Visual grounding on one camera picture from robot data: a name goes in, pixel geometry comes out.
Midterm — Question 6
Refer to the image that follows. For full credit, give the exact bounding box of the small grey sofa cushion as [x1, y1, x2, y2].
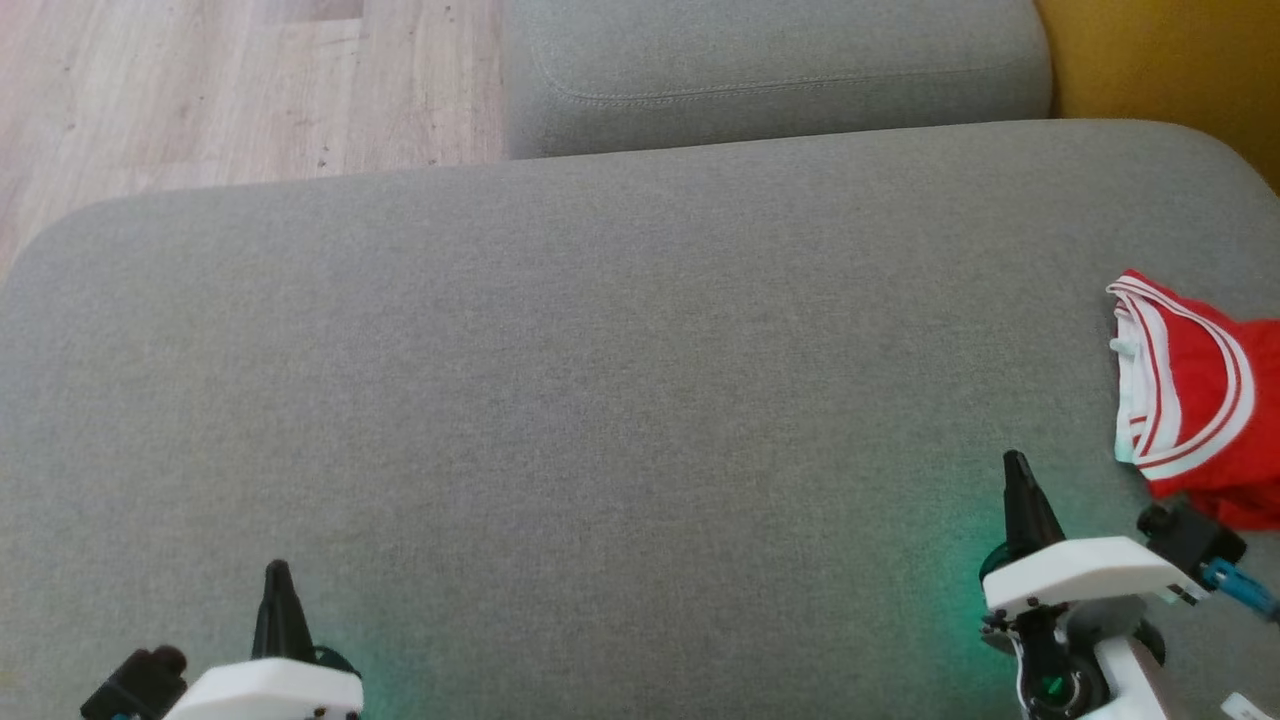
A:
[503, 0, 1054, 161]

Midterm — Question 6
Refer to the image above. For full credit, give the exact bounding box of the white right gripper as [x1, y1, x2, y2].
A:
[978, 450, 1187, 720]

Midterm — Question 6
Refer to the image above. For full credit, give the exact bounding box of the black cable with blue plug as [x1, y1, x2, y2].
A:
[1200, 558, 1280, 623]

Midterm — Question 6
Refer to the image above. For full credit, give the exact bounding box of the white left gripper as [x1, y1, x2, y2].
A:
[165, 560, 364, 720]

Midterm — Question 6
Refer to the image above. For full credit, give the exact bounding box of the red white basketball garment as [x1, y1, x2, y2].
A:
[1105, 268, 1280, 501]

